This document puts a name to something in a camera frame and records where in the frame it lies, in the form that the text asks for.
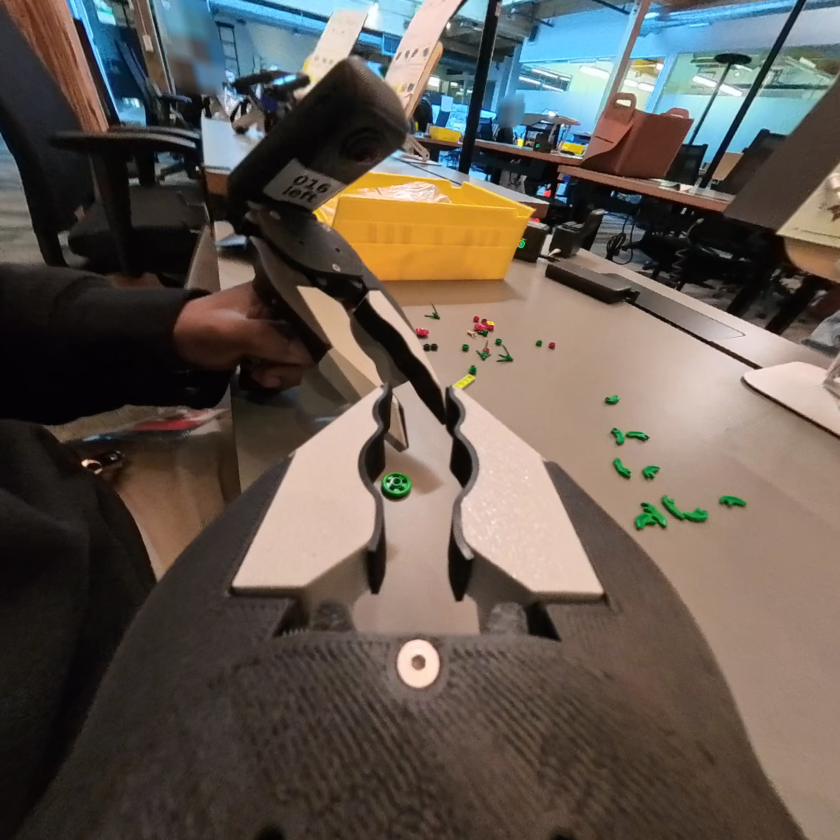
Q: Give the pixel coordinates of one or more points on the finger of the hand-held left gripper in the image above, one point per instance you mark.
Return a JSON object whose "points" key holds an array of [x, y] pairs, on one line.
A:
{"points": [[400, 328], [334, 321]]}

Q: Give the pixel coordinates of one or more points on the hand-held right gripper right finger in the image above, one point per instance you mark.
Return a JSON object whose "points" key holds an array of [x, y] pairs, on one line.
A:
{"points": [[525, 525]]}

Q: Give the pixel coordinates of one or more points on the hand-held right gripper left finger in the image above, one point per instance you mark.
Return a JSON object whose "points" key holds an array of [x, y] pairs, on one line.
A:
{"points": [[308, 525]]}

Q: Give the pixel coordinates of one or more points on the green brick wheel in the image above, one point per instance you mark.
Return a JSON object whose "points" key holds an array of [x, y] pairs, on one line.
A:
{"points": [[397, 486]]}

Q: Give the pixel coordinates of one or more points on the person's left forearm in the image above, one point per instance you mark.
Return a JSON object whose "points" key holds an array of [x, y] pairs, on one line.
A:
{"points": [[79, 334]]}

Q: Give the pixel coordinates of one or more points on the person's left hand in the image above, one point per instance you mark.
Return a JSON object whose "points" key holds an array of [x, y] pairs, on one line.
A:
{"points": [[216, 328]]}

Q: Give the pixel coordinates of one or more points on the lime green flat brick plate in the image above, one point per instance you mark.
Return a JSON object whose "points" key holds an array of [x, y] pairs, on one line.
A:
{"points": [[464, 381]]}

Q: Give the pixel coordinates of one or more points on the small red brick cluster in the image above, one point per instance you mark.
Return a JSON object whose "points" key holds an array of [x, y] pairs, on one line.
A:
{"points": [[484, 325]]}

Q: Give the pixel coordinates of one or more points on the cream printed card sheet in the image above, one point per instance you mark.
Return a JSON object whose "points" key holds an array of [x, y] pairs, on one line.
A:
{"points": [[334, 39], [420, 59]]}

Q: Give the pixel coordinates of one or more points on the yellow storage bin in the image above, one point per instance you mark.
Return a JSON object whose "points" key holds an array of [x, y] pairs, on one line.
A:
{"points": [[426, 243]]}

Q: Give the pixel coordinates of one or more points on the crumpled clear plastic bag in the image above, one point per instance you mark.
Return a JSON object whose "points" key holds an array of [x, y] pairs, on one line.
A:
{"points": [[407, 193]]}

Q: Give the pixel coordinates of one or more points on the person's beige trousers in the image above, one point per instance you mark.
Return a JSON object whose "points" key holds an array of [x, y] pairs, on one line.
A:
{"points": [[184, 499]]}

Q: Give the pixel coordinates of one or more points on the black metal pole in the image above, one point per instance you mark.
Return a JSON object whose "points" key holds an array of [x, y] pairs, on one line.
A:
{"points": [[479, 85]]}

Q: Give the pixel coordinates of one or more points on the cluster of green leaf pieces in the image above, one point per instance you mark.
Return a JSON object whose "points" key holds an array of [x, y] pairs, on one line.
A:
{"points": [[695, 515]]}

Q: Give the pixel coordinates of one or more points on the black flat power brick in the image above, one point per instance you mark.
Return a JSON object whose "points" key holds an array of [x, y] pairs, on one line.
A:
{"points": [[590, 281]]}

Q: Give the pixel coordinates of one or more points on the black charger device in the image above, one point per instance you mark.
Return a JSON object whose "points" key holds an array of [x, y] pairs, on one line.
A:
{"points": [[577, 236]]}

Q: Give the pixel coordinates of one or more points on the person's black jacket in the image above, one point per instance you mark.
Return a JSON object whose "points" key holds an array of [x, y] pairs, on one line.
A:
{"points": [[52, 590]]}

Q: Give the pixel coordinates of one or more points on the wooden pillar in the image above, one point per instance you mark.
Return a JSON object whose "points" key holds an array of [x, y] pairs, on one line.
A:
{"points": [[59, 52]]}

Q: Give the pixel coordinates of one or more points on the wooden office desk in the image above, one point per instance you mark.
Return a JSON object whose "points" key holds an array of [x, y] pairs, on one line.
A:
{"points": [[656, 187]]}

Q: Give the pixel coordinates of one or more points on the brown carrier box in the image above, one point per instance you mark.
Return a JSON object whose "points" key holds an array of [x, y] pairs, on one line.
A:
{"points": [[643, 144]]}

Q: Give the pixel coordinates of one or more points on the black floor lamp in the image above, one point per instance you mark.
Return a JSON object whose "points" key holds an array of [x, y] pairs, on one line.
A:
{"points": [[732, 59]]}

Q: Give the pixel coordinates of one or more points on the dark upright panel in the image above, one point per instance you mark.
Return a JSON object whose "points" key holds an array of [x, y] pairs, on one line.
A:
{"points": [[781, 170]]}

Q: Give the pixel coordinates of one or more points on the pale green instruction booklet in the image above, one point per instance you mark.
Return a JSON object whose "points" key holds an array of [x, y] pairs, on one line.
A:
{"points": [[814, 223]]}

